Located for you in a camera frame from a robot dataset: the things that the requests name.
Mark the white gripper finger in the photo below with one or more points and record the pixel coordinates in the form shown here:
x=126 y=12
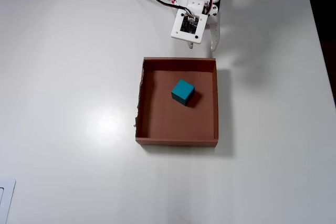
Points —
x=215 y=32
x=190 y=45

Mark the blue cube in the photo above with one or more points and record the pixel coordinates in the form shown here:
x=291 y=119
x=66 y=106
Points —
x=182 y=91

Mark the brown cardboard box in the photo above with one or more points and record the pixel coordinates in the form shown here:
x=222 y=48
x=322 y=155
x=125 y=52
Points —
x=168 y=124

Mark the white flat device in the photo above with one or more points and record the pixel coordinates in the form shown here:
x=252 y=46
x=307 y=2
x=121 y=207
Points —
x=6 y=200

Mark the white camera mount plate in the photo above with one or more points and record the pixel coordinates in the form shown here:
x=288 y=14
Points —
x=187 y=26

